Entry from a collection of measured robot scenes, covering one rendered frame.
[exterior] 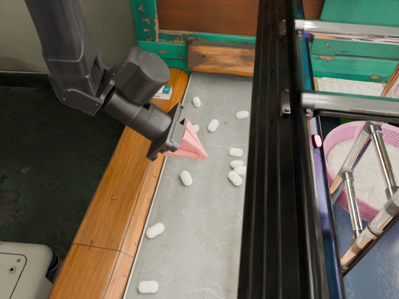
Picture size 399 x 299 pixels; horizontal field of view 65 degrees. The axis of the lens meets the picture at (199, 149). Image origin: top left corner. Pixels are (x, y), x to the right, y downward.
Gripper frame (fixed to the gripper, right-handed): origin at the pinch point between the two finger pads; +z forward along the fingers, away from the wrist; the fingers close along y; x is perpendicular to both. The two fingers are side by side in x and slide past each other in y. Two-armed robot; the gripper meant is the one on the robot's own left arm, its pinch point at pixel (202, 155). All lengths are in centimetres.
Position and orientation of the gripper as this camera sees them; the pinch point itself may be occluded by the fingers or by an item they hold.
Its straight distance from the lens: 58.5
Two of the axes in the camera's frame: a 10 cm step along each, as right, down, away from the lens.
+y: 1.6, -7.3, 6.6
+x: -6.2, 4.4, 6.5
